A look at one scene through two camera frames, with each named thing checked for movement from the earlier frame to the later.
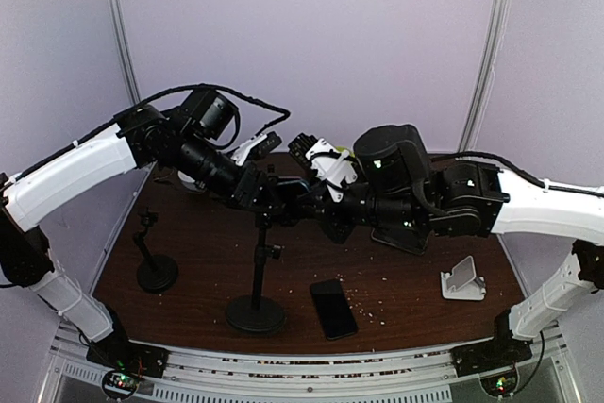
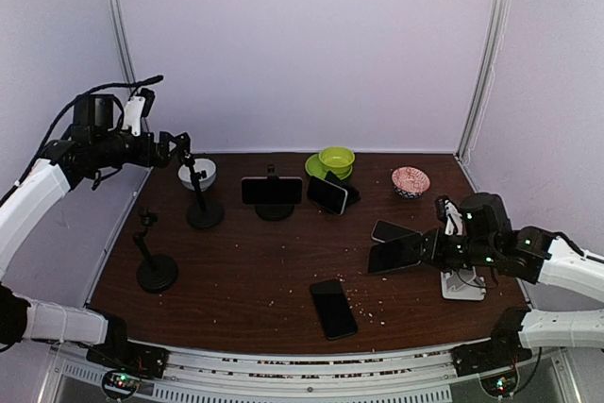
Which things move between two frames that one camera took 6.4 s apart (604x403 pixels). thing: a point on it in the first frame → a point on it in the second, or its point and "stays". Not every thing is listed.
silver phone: [413, 240] stays
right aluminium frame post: [494, 47] stays
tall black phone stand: [257, 313] → [201, 213]
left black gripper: [247, 185] → [147, 159]
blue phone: [288, 189] → [394, 254]
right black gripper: [338, 232] → [433, 255]
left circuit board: [119, 384] stays
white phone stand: [462, 282] stays
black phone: [333, 309] stays
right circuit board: [500, 384] stays
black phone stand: [157, 274] stays
